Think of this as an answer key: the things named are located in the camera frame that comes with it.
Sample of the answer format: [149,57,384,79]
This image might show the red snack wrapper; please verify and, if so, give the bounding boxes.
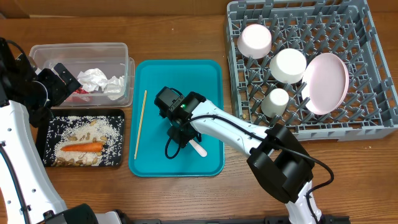
[67,88,92,103]

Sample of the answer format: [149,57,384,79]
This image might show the white napkin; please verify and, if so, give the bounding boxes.
[77,68,108,92]
[103,75,124,100]

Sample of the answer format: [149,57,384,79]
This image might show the wooden chopstick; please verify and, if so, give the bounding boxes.
[134,90,147,160]

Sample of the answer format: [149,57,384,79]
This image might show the white plastic fork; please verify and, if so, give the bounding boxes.
[189,139,208,157]

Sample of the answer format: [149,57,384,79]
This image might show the orange carrot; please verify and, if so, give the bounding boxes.
[61,142,103,152]

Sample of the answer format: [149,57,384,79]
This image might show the frosted white cup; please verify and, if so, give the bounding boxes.
[261,88,289,118]

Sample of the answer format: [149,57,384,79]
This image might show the bowl with rice and nuts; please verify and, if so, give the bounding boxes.
[237,24,272,59]

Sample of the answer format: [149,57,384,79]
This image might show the white bowl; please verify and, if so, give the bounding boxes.
[269,48,307,84]

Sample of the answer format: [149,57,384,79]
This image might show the large white plate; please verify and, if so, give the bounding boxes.
[301,53,349,115]

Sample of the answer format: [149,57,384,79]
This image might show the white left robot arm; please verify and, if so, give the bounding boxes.
[1,39,98,223]

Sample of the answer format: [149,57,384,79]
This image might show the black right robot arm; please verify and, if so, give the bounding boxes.
[154,86,322,223]

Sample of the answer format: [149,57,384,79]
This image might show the grey dishwasher rack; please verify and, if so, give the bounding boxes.
[226,0,397,141]

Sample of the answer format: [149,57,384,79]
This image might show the teal plastic tray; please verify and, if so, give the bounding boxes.
[128,60,224,177]

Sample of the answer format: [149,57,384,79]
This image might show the spilled rice and nuts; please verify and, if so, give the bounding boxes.
[43,115,124,167]

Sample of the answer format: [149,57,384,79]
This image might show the clear plastic bin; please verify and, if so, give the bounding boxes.
[29,42,135,108]

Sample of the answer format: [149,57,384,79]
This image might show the black tray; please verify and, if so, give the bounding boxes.
[34,108,126,168]

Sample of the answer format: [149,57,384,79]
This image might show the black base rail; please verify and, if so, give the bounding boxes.
[120,213,351,224]

